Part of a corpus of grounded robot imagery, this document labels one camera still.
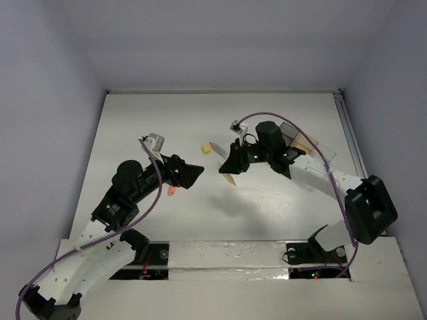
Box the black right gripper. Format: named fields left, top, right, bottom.
left=219, top=138, right=272, bottom=175

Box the yellow highlighter pen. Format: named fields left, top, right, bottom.
left=222, top=173, right=236, bottom=186

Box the orange highlighter cap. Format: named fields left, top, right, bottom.
left=167, top=186, right=177, bottom=196

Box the clear orange-tipped highlighter pen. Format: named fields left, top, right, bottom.
left=209, top=142, right=229, bottom=159

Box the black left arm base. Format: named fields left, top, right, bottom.
left=109, top=229, right=169, bottom=281

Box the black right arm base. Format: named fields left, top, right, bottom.
left=282, top=233, right=350, bottom=279

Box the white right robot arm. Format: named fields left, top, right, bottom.
left=219, top=121, right=398, bottom=261

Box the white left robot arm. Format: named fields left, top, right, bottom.
left=15, top=155, right=204, bottom=319

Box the yellow eraser block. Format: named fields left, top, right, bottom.
left=201, top=144, right=211, bottom=155

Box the smoky grey plastic container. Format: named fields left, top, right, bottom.
left=280, top=122, right=300, bottom=147

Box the clear plastic container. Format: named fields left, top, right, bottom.
left=310, top=143, right=336, bottom=164

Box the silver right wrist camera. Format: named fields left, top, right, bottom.
left=230, top=120, right=248, bottom=144

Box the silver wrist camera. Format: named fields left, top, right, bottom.
left=138, top=133, right=165, bottom=159
left=230, top=120, right=248, bottom=144

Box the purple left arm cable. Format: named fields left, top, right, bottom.
left=15, top=138, right=164, bottom=320

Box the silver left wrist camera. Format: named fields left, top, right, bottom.
left=138, top=133, right=165, bottom=159

